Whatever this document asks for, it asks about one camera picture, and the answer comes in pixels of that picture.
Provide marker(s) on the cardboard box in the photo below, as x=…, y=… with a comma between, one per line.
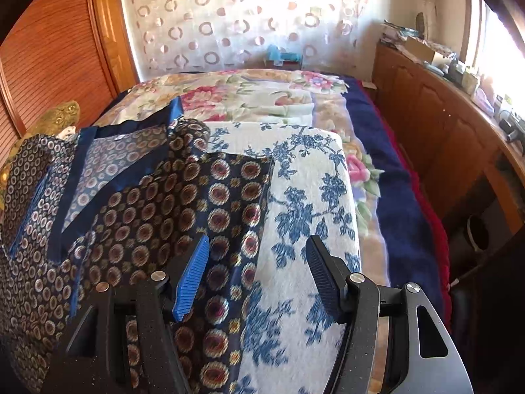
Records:
x=420, y=49

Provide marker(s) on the bright window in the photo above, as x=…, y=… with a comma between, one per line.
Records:
x=502, y=49

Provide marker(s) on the yellow green pillow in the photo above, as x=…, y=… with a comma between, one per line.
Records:
x=57, y=117

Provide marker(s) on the navy patterned silk shirt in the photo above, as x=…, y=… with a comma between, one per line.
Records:
x=143, y=213

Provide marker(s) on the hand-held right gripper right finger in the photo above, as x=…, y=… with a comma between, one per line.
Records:
x=325, y=280

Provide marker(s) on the pile of small desk items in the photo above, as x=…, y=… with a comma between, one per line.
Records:
x=467, y=76

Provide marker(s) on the wooden sideboard cabinet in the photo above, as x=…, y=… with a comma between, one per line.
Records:
x=426, y=115

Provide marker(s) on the white circle-patterned curtain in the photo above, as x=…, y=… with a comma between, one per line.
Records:
x=229, y=16

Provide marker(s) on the blue plastic object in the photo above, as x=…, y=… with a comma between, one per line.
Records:
x=274, y=55

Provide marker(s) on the white round pot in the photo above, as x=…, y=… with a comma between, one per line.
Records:
x=478, y=232

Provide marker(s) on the cream floral quilt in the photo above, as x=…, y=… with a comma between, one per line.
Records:
x=246, y=98

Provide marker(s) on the red blanket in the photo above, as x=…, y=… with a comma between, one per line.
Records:
x=434, y=230

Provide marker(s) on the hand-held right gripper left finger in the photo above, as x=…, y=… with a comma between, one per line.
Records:
x=190, y=279

